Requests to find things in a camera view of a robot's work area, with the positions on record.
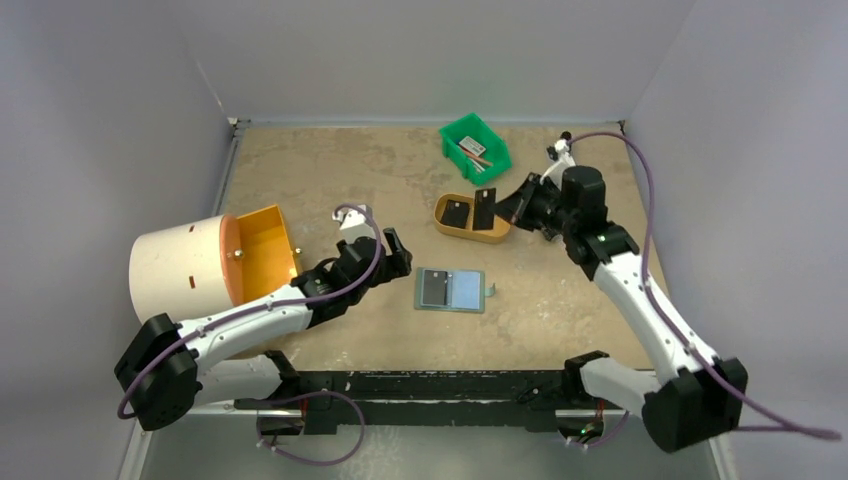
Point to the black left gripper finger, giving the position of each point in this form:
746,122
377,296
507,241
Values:
394,266
398,252

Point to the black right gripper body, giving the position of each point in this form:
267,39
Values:
528,202

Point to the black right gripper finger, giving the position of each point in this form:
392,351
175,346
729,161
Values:
530,220
516,203

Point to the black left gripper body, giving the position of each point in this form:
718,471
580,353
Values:
355,294

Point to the black VIP card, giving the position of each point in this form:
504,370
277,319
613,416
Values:
434,288
483,214

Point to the teal card holder wallet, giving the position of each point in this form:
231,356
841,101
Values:
468,291

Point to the black credit card stack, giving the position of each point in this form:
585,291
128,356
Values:
455,214

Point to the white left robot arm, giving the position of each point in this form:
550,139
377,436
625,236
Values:
162,370

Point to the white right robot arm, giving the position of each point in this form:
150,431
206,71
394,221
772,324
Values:
691,394

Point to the tan oval tray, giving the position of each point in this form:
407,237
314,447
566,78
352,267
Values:
497,235

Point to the small items in bin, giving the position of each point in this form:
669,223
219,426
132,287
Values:
474,150

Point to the green plastic bin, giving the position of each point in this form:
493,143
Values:
496,150

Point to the orange drawer tray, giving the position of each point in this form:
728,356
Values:
257,254

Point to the white cylinder drum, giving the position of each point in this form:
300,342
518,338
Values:
187,271

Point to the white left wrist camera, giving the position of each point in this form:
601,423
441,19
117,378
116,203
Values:
353,223

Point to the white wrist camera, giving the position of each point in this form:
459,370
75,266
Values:
353,223
561,159

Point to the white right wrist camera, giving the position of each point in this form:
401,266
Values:
561,159

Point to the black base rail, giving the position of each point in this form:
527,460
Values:
534,400

